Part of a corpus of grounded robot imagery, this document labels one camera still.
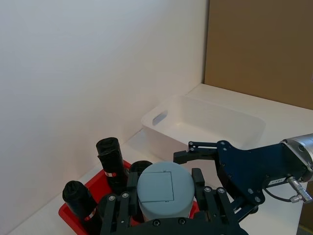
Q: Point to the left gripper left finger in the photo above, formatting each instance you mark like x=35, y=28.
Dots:
x=115, y=210

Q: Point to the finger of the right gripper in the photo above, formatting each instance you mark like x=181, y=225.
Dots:
x=245, y=208
x=195, y=155

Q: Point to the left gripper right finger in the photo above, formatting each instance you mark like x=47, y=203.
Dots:
x=215, y=203

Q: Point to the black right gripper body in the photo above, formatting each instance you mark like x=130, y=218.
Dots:
x=249, y=169

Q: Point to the grey cylindrical canister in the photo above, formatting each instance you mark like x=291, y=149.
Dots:
x=166, y=191

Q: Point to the red plastic tray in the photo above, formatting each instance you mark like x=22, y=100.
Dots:
x=97, y=183

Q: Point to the white plastic bin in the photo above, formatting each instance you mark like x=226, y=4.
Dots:
x=205, y=122

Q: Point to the black bag roll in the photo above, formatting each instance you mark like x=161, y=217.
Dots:
x=80, y=203
x=139, y=167
x=112, y=161

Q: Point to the brown cardboard panel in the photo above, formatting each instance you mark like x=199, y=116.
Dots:
x=259, y=49

